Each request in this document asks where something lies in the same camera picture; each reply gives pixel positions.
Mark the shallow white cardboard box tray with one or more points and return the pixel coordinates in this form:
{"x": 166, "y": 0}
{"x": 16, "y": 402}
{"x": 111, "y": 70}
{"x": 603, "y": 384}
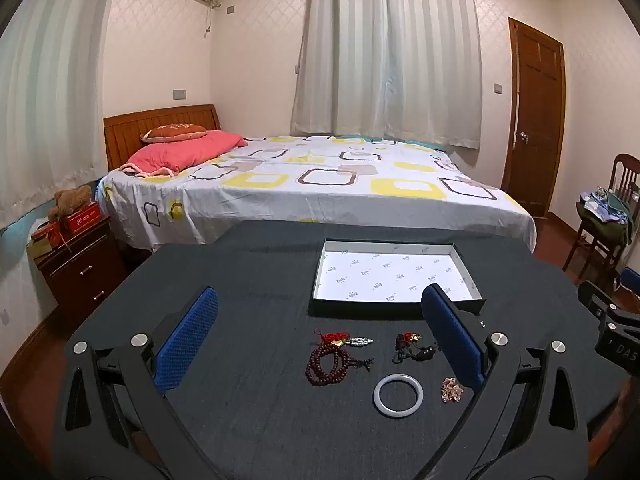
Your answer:
{"x": 395, "y": 275}

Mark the red gift box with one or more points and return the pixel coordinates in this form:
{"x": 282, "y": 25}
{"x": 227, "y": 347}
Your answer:
{"x": 82, "y": 219}

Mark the wooden chair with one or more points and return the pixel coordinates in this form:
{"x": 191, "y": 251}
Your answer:
{"x": 625, "y": 172}

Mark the gold and red box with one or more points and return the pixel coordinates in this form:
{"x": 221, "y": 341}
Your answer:
{"x": 45, "y": 242}

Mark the wooden door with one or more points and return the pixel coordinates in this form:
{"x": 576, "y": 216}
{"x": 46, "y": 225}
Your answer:
{"x": 537, "y": 120}

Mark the pile of clothes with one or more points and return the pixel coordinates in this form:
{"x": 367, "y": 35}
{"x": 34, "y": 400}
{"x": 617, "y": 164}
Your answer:
{"x": 602, "y": 215}

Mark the white jade bangle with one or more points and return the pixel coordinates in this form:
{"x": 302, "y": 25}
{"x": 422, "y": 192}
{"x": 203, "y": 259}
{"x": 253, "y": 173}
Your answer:
{"x": 380, "y": 400}

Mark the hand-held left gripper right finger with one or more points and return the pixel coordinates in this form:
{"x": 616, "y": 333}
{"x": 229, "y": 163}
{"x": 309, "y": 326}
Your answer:
{"x": 452, "y": 335}

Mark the grey wall outlet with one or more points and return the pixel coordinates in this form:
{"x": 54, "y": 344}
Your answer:
{"x": 179, "y": 94}

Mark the pink pillow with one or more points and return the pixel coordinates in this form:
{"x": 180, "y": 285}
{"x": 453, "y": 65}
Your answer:
{"x": 185, "y": 152}

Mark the bed with patterned sheet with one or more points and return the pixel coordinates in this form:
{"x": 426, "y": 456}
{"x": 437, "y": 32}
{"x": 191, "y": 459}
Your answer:
{"x": 310, "y": 195}

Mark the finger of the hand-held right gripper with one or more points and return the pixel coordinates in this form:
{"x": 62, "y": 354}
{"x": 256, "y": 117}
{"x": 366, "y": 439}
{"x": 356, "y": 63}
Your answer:
{"x": 592, "y": 297}

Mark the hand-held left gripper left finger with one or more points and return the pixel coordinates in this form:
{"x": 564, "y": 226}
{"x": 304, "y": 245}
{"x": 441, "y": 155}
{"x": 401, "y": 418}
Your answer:
{"x": 187, "y": 340}

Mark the wooden headboard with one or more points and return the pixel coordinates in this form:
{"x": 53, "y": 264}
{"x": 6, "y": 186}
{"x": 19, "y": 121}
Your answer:
{"x": 130, "y": 130}

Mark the blue plastic item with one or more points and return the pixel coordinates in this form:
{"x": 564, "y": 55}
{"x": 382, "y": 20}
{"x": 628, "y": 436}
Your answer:
{"x": 630, "y": 280}

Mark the wooden nightstand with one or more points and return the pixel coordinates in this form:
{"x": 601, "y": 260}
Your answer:
{"x": 85, "y": 270}

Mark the red tassel silver charm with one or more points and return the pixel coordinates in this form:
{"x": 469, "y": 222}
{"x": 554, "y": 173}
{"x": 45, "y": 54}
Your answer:
{"x": 357, "y": 342}

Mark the brown teddy bear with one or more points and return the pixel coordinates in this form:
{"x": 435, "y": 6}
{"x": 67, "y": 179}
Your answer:
{"x": 70, "y": 202}

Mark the brown embroidered pillow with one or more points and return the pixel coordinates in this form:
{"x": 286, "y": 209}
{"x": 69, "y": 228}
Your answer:
{"x": 172, "y": 132}

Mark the white window curtain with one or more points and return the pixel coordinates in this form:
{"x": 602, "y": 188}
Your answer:
{"x": 385, "y": 50}

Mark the pale side curtain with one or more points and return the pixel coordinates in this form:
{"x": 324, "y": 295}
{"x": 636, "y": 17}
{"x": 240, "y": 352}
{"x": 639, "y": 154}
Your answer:
{"x": 50, "y": 100}

